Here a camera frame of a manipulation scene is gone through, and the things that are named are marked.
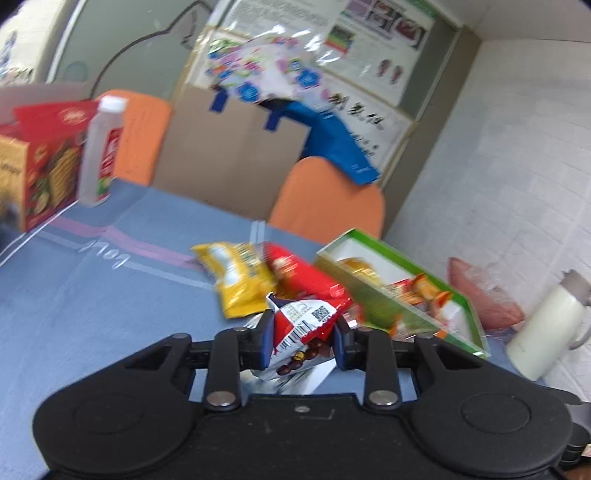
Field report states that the orange red candy packet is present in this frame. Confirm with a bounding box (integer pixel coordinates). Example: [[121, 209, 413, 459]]
[[388, 273, 455, 311]]

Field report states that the yellow chip packet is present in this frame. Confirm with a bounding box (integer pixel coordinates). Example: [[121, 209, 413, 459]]
[[191, 241, 278, 319]]

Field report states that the red checkered snack packet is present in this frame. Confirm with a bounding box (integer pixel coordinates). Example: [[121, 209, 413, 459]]
[[265, 242, 354, 315]]

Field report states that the red cracker box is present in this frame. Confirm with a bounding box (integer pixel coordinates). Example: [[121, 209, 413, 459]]
[[0, 99, 100, 232]]

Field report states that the blue shopping bag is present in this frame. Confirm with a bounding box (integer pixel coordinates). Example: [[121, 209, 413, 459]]
[[261, 97, 382, 185]]

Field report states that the framed calligraphy poster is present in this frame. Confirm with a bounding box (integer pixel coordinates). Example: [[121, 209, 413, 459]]
[[185, 25, 416, 181]]

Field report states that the white thermos flask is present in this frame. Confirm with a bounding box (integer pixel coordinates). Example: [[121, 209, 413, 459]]
[[506, 270, 591, 381]]

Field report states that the foot chart wall poster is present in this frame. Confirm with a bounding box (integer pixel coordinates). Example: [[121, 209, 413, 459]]
[[222, 0, 437, 107]]

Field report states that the red white chocolate bean packet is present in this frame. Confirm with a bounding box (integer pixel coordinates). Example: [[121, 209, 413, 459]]
[[252, 293, 354, 381]]

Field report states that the orange chair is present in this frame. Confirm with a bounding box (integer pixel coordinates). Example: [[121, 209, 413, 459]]
[[95, 90, 172, 186], [269, 156, 386, 241]]

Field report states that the green cardboard box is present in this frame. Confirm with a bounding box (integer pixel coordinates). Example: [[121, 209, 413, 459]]
[[316, 228, 490, 358]]

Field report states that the floral cloth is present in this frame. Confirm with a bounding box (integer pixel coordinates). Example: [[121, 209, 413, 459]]
[[203, 34, 342, 114]]

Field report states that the juice bottle red label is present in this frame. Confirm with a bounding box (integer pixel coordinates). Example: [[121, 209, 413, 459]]
[[76, 95, 129, 208]]

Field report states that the clear plastic bag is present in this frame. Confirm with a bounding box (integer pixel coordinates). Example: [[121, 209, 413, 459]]
[[466, 263, 513, 296]]

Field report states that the blue tablecloth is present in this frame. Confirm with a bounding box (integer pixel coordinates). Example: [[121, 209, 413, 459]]
[[0, 178, 555, 462]]

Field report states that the large yellow clear packet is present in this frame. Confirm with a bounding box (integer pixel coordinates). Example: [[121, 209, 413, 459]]
[[339, 256, 384, 284]]

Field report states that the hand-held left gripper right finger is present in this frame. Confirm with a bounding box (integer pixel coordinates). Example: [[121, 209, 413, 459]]
[[332, 318, 481, 411]]

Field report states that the brown cardboard panel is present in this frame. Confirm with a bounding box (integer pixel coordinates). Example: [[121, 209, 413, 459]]
[[152, 83, 312, 220]]

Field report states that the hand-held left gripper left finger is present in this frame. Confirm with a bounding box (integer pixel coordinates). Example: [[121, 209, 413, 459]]
[[122, 310, 276, 412]]

